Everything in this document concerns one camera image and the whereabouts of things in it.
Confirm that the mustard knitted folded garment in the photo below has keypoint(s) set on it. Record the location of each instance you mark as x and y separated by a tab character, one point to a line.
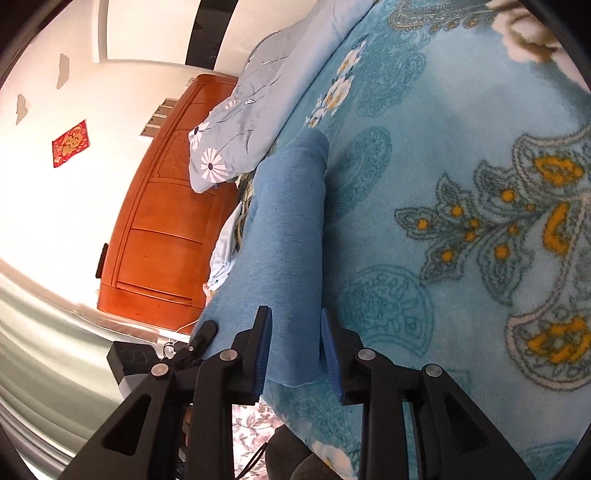
245	193

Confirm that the wall switch panel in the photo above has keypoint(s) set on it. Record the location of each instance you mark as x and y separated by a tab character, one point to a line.
158	118

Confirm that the orange wooden headboard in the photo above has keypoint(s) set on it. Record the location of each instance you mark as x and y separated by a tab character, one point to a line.
158	256

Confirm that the grey-blue floral duvet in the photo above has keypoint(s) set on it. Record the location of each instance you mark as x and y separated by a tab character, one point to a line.
239	131

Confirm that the white wardrobe with black stripe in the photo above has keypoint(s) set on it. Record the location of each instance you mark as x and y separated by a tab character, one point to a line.
210	35

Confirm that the white folded garment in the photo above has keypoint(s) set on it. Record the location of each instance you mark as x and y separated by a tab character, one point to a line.
223	254

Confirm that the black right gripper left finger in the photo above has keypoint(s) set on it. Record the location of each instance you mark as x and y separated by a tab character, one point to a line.
181	411

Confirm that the teal floral bed blanket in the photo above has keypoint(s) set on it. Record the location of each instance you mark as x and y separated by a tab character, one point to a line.
457	216

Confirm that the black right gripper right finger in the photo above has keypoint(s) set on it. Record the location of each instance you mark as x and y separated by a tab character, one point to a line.
453	438

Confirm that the grey floral bedside cover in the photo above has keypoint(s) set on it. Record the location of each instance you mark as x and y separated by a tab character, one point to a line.
252	426

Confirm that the red paper wall decoration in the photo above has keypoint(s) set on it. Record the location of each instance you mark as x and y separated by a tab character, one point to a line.
69	144

